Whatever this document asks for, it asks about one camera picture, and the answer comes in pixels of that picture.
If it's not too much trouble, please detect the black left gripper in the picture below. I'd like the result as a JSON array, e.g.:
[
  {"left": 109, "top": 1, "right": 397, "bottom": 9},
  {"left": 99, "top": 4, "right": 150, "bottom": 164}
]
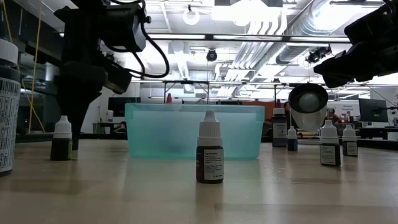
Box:
[{"left": 55, "top": 61, "right": 108, "bottom": 151}]

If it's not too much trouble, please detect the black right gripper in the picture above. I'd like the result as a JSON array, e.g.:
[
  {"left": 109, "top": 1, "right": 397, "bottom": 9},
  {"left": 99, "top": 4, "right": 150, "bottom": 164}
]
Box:
[{"left": 313, "top": 29, "right": 398, "bottom": 88}]

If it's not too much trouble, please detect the small dark green colouring bottle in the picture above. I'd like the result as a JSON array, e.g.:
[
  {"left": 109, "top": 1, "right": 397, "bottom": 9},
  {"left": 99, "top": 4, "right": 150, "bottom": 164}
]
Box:
[{"left": 50, "top": 115, "right": 73, "bottom": 162}]

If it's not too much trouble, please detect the large bottle black tip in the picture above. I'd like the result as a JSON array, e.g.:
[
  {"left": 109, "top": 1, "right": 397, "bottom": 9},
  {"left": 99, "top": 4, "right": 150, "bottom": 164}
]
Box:
[{"left": 0, "top": 9, "right": 22, "bottom": 177}]

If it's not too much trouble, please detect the small purple colouring bottle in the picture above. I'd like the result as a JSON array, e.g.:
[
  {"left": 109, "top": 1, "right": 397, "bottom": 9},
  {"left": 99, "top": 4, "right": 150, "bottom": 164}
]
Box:
[{"left": 341, "top": 124, "right": 359, "bottom": 157}]

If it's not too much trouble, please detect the small black colouring bottle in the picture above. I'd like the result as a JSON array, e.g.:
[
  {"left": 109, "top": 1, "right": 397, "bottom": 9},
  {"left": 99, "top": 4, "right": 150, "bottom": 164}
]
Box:
[{"left": 319, "top": 119, "right": 341, "bottom": 167}]

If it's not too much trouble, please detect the large bottle purple tip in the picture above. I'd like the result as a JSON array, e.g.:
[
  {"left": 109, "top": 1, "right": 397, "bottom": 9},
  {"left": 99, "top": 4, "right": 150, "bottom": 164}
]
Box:
[{"left": 272, "top": 99, "right": 288, "bottom": 147}]

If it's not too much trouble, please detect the small teal colouring bottle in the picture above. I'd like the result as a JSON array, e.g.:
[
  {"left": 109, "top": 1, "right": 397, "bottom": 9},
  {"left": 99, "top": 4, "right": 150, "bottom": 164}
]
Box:
[{"left": 287, "top": 125, "right": 299, "bottom": 152}]

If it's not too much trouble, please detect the small brown colouring bottle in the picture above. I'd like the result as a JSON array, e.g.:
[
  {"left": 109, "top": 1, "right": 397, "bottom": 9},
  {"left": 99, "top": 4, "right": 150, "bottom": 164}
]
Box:
[{"left": 195, "top": 110, "right": 224, "bottom": 184}]

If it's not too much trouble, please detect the dark desk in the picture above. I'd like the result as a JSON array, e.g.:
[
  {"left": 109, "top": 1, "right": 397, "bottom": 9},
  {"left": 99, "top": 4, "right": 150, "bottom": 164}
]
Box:
[
  {"left": 357, "top": 126, "right": 398, "bottom": 141},
  {"left": 92, "top": 121, "right": 127, "bottom": 140}
]

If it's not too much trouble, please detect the black computer monitor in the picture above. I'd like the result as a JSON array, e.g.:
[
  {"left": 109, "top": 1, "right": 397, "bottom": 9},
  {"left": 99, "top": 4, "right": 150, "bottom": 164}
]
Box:
[
  {"left": 108, "top": 96, "right": 141, "bottom": 118},
  {"left": 358, "top": 98, "right": 389, "bottom": 123}
]

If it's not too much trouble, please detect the white spotlight lamp black rim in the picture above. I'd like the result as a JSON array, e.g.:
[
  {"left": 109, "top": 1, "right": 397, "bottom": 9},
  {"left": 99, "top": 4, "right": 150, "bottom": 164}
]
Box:
[{"left": 288, "top": 82, "right": 332, "bottom": 146}]

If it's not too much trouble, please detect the orange partition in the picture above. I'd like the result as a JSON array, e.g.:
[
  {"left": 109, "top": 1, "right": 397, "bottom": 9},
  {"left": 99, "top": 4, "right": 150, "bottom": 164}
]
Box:
[{"left": 264, "top": 100, "right": 292, "bottom": 124}]

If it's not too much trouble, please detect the teal translucent plastic bin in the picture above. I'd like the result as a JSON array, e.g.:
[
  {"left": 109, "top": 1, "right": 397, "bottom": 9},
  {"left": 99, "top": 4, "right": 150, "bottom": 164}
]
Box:
[{"left": 124, "top": 103, "right": 266, "bottom": 161}]

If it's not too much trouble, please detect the white wall sign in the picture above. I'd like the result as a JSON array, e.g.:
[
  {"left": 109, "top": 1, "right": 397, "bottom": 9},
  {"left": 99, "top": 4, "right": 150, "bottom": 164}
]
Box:
[{"left": 328, "top": 101, "right": 360, "bottom": 118}]

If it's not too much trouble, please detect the yellow cable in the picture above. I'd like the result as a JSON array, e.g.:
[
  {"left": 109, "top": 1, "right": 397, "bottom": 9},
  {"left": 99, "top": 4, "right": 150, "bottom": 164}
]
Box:
[{"left": 1, "top": 0, "right": 46, "bottom": 133}]

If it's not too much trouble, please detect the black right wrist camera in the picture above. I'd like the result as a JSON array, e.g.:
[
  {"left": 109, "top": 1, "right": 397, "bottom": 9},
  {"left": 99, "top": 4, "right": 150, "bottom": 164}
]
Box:
[{"left": 344, "top": 2, "right": 398, "bottom": 44}]

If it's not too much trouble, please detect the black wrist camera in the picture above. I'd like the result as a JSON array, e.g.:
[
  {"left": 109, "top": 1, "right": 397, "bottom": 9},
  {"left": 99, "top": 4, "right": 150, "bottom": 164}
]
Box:
[
  {"left": 104, "top": 60, "right": 133, "bottom": 95},
  {"left": 344, "top": 2, "right": 398, "bottom": 44}
]

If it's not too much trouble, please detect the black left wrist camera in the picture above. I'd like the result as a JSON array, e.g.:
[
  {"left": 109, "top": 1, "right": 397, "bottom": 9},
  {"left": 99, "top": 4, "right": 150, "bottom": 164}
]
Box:
[{"left": 104, "top": 60, "right": 133, "bottom": 95}]

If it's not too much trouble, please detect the silver ventilation duct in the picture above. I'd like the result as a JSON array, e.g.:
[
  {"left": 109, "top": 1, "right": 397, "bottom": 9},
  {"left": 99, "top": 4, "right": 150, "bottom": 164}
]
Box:
[{"left": 273, "top": 0, "right": 354, "bottom": 65}]

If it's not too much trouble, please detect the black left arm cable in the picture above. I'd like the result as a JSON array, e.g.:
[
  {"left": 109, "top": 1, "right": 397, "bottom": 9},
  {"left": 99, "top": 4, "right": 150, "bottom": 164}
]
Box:
[{"left": 105, "top": 0, "right": 171, "bottom": 79}]

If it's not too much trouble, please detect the white ring fixture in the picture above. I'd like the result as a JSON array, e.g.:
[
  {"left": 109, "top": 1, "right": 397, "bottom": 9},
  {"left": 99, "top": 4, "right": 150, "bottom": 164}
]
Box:
[{"left": 182, "top": 4, "right": 200, "bottom": 26}]

